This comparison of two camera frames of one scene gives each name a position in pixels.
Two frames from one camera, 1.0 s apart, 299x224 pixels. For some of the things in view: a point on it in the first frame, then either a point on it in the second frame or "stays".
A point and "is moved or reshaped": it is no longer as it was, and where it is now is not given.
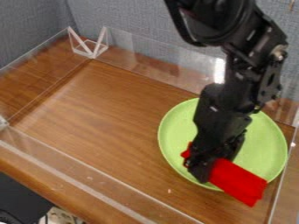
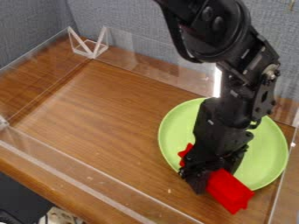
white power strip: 57,216 stays
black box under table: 22,205 stays
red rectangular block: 233,179 is moved or reshaped
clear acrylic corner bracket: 88,48 stays
